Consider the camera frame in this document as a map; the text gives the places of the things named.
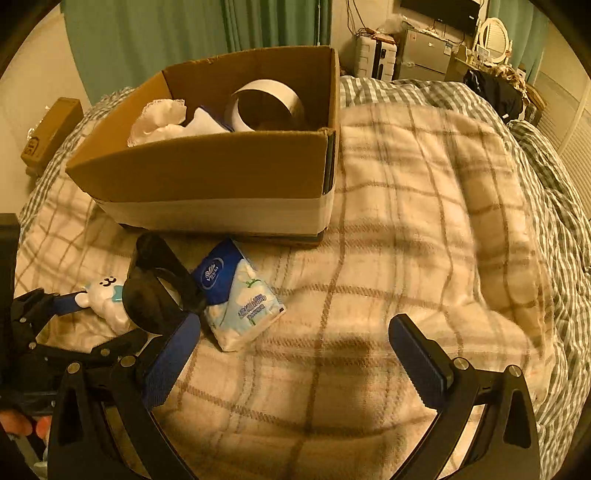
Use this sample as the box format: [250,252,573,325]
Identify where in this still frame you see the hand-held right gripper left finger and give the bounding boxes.
[48,311,204,480]

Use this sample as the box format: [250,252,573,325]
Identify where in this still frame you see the green curtain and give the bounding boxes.
[61,0,334,108]
[487,0,551,52]

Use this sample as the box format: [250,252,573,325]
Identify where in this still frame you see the white suitcase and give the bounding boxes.
[355,31,399,80]

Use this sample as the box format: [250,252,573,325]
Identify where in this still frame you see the white oval mirror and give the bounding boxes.
[467,17,515,66]

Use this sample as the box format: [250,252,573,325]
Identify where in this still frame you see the white tape roll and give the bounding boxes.
[225,80,308,132]

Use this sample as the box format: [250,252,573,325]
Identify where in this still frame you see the grey cabinet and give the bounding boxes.
[396,19,468,85]

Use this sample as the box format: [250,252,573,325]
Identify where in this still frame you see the white crumpled cloth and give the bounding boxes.
[127,98,188,148]

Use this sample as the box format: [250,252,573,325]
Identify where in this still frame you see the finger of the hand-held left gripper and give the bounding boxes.
[10,288,90,335]
[25,323,162,370]

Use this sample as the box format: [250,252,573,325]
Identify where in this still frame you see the large cardboard box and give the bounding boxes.
[65,45,342,243]

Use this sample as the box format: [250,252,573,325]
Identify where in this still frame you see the black clothing pile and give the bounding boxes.
[463,68,526,124]

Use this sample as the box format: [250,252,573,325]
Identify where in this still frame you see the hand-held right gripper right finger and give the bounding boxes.
[388,313,542,480]

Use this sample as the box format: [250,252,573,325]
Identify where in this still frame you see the green checked duvet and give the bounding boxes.
[18,74,591,472]

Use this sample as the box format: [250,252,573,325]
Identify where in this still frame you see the beige plaid blanket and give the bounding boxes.
[14,99,557,480]

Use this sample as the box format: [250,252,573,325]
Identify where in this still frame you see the black television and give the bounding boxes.
[399,0,482,34]

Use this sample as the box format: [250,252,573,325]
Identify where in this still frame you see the white bear toy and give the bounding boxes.
[83,274,139,335]

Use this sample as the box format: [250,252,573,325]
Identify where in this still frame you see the white plastic packet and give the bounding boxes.
[178,107,232,136]

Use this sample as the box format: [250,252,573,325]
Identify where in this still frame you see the white and blue tissue packet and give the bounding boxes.
[203,258,286,352]

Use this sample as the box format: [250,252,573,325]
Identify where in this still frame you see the small cardboard box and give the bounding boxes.
[20,97,84,179]

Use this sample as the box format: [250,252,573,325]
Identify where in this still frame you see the person's left hand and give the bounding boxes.
[0,408,52,445]

